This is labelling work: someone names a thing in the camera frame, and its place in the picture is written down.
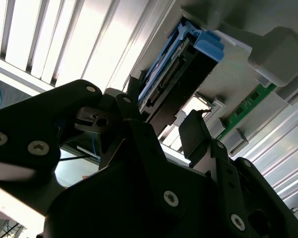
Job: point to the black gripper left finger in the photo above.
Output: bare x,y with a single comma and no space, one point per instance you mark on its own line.
27,124

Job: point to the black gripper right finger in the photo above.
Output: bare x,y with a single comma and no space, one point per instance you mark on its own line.
196,134

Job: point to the hard disk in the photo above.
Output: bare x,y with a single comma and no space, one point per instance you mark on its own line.
208,42

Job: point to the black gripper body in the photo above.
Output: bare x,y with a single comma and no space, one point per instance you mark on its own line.
109,205

